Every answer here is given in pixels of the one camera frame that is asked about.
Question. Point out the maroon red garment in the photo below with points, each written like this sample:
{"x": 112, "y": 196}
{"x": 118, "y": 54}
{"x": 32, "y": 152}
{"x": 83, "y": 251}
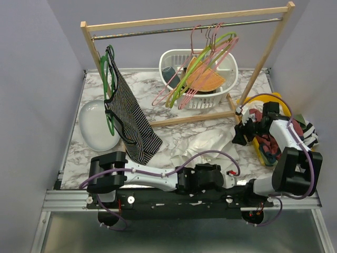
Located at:
{"x": 268, "y": 146}

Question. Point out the dark bowl in basket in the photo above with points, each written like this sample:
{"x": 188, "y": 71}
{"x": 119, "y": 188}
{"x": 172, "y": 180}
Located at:
{"x": 183, "y": 72}

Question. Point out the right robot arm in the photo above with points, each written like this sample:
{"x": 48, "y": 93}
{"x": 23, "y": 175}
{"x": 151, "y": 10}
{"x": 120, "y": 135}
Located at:
{"x": 297, "y": 171}

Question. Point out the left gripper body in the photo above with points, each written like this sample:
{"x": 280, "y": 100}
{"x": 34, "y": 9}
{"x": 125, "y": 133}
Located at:
{"x": 200, "y": 168}

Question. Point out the white oval plate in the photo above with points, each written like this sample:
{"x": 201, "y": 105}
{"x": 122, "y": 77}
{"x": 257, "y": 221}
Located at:
{"x": 94, "y": 128}

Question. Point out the yellow plastic bin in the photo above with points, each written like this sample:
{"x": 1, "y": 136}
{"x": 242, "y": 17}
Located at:
{"x": 263, "y": 98}

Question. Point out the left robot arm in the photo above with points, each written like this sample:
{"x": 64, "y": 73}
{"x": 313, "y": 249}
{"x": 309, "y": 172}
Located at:
{"x": 111, "y": 171}

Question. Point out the dark teal cup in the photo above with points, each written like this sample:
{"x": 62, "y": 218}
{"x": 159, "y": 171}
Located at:
{"x": 170, "y": 77}

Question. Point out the white plastic laundry basket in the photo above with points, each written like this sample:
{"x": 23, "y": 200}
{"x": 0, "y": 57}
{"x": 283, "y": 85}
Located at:
{"x": 173, "y": 59}

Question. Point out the wooden clothes rack frame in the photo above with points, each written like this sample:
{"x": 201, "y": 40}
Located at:
{"x": 286, "y": 10}

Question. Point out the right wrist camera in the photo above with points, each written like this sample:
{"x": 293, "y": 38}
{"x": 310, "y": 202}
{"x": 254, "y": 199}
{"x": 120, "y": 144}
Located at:
{"x": 244, "y": 112}

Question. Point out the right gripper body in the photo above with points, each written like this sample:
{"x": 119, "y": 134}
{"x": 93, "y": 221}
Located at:
{"x": 250, "y": 129}

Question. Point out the metal hanging rod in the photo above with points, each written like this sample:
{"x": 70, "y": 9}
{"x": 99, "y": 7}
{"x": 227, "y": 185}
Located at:
{"x": 183, "y": 29}

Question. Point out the light green hanger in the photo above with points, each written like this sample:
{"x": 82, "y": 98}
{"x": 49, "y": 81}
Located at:
{"x": 200, "y": 59}

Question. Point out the white tank top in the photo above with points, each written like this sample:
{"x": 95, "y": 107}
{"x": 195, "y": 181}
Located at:
{"x": 216, "y": 139}

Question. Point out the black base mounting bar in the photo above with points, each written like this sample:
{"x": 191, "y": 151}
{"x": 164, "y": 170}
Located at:
{"x": 151, "y": 203}

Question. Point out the dark green hanger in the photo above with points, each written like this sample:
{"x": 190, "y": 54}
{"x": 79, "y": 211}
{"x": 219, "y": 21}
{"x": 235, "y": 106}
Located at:
{"x": 108, "y": 82}

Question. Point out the striped black tank top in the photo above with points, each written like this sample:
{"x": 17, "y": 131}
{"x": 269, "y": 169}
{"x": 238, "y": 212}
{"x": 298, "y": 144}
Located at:
{"x": 141, "y": 142}

